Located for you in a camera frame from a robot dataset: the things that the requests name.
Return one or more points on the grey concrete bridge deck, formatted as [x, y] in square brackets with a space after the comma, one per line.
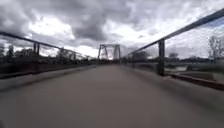
[108, 96]

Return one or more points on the dark metal mesh railing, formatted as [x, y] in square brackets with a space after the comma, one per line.
[161, 56]
[36, 50]

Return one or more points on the row of distant trees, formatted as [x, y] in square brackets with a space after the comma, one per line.
[173, 56]

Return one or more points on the rusty steel edge beam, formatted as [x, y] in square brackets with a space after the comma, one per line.
[196, 81]

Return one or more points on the bare tree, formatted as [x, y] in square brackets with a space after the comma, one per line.
[216, 48]

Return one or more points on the steel truss bridge frame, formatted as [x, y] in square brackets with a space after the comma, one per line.
[116, 52]

